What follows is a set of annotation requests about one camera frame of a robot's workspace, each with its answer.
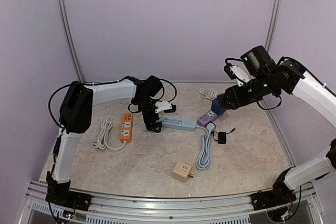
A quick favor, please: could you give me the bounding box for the left aluminium corner post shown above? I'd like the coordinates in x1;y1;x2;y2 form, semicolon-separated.
57;0;86;83

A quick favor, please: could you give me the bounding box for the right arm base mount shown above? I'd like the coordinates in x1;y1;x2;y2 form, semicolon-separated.
250;181;297;210

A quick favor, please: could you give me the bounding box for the right aluminium corner post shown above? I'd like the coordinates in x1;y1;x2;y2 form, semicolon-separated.
265;0;281;52

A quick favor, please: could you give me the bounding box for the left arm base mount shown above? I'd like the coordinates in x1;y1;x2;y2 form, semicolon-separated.
46;186;92;211

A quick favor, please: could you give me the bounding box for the light blue power strip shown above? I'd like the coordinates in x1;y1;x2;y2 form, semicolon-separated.
160;116;196;131

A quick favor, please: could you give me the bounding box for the aluminium corner post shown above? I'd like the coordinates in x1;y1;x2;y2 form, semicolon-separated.
265;0;281;52
57;0;86;83

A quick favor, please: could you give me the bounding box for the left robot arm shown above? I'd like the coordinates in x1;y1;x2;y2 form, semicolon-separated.
47;76;176;184

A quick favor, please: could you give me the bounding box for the blue cube socket adapter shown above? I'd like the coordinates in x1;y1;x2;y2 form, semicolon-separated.
211;98;226;115

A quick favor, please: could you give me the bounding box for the beige cube socket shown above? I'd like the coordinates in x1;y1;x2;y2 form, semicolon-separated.
172;161;194;183

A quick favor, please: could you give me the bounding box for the purple power strip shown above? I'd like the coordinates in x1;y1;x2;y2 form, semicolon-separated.
196;110;224;127

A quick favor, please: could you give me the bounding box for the black power adapter with cable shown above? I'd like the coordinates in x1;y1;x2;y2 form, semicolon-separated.
213;128;236;144

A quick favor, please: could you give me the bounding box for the light blue cable with plug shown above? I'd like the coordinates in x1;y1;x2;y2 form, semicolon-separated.
195;122;217;170

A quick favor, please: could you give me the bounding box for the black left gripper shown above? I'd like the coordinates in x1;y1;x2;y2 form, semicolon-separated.
135;97;163;132

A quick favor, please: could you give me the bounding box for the white cable of orange strip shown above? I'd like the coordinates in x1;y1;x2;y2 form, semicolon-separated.
92;117;127;152

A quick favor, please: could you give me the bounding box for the orange power strip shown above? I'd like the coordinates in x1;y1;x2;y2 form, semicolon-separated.
120;113;133;143

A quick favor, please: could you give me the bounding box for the aluminium front frame rail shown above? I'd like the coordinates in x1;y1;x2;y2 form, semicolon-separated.
18;180;323;224

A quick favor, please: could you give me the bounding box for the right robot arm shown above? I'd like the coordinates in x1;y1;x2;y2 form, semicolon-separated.
217;46;335;205

